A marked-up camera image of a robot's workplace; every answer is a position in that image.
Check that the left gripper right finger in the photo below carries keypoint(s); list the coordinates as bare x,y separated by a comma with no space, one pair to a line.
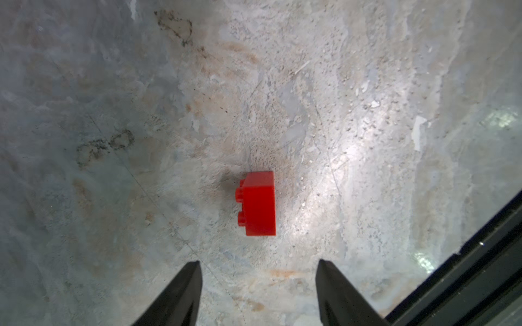
339,301

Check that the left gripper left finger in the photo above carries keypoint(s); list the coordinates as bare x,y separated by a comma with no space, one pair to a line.
179,302

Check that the red brick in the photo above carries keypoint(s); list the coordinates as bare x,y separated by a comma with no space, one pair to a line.
256,194

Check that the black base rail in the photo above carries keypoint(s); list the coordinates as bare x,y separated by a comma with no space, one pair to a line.
474,285

